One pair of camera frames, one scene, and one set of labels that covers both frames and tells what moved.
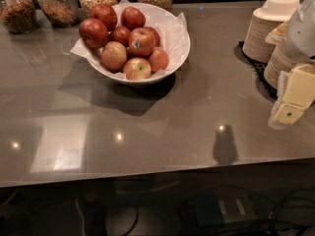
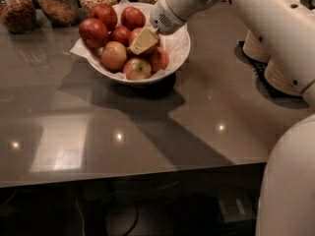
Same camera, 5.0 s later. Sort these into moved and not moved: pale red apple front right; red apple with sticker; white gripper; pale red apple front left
Moved: white gripper
Not moved: pale red apple front left; red apple with sticker; pale red apple front right
